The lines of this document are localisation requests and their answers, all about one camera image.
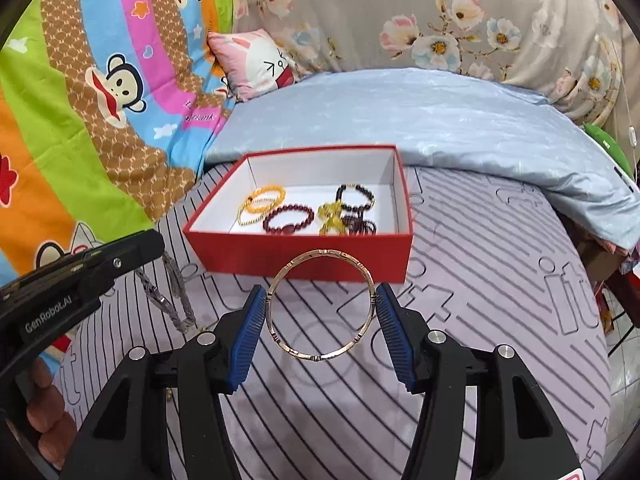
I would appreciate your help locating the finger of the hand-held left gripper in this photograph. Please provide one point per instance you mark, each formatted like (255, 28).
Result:
(130, 255)

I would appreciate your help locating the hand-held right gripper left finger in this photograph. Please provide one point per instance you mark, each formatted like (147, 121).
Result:
(247, 340)

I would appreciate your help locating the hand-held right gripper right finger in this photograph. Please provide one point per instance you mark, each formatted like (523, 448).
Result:
(395, 340)

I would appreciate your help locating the silver metal watch band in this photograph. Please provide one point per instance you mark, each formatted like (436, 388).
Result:
(184, 325)

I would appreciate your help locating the red cardboard box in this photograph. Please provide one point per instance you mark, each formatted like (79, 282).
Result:
(300, 260)

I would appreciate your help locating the gold bangle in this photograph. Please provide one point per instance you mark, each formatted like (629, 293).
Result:
(320, 251)

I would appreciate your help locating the person's left hand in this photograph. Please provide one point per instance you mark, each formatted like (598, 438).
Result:
(47, 410)

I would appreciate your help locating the grey striped bed sheet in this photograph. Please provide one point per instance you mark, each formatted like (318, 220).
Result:
(475, 285)

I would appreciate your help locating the colourful cartoon monkey blanket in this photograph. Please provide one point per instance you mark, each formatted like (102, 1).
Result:
(75, 135)

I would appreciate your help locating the light blue quilt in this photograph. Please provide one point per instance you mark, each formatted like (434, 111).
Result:
(425, 120)

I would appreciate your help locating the pink cartoon pillow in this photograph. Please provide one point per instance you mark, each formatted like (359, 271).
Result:
(255, 65)

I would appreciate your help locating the green plastic object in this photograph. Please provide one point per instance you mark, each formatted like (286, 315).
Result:
(607, 145)

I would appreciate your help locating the grey floral blanket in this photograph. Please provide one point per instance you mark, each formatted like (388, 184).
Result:
(375, 0)

